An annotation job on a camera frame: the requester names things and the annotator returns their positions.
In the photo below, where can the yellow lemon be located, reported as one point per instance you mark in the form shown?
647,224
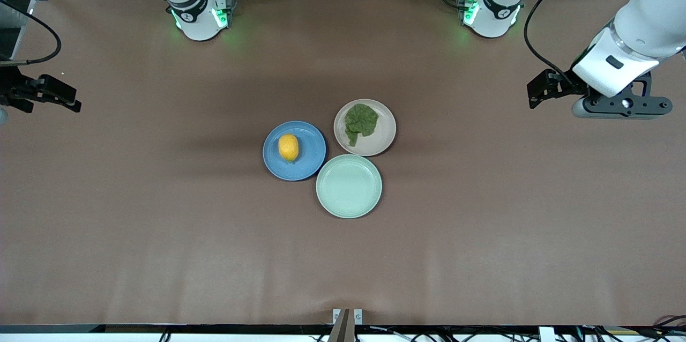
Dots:
288,147

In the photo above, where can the blue plate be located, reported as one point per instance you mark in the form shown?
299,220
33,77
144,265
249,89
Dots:
311,162

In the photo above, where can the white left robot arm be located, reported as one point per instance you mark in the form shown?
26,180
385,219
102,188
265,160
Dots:
648,15

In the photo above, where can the pale green plate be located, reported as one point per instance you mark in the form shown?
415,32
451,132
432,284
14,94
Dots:
348,186

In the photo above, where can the metal bracket with brown bar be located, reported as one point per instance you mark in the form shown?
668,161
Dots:
347,323

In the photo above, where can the green lettuce leaf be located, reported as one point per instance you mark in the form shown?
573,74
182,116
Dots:
362,119

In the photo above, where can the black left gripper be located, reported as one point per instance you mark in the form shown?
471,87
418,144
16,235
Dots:
564,84

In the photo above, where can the beige plate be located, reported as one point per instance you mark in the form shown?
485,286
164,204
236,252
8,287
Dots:
383,138

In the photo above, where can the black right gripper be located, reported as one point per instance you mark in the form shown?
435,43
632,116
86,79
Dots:
12,90

